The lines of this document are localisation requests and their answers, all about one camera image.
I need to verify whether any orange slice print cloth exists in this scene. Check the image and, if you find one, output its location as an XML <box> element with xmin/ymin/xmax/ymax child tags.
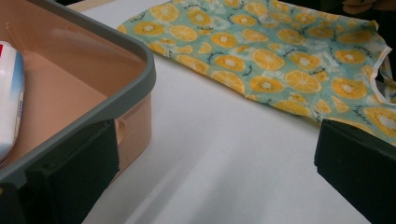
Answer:
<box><xmin>117</xmin><ymin>0</ymin><xmax>396</xmax><ymax>147</ymax></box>

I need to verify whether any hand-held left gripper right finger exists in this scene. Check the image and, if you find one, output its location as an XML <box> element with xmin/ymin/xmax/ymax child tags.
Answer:
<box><xmin>313</xmin><ymin>119</ymin><xmax>396</xmax><ymax>224</ymax></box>

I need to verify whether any pink bin with grey rim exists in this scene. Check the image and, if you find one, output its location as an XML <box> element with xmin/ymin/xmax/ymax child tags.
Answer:
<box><xmin>0</xmin><ymin>0</ymin><xmax>157</xmax><ymax>190</ymax></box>

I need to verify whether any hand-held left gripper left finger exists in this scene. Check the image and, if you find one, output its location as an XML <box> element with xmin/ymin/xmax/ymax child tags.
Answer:
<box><xmin>0</xmin><ymin>119</ymin><xmax>121</xmax><ymax>224</ymax></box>

